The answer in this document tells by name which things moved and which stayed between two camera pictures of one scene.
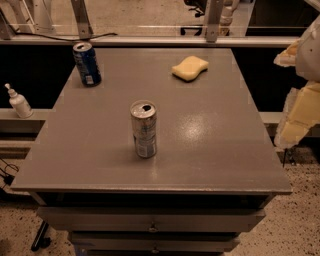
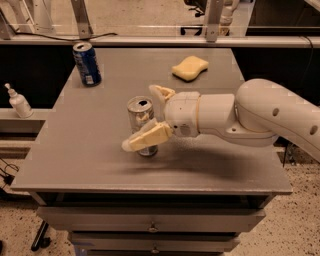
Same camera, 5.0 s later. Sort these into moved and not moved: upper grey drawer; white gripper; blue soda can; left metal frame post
Moved: white gripper
Not moved: blue soda can; upper grey drawer; left metal frame post
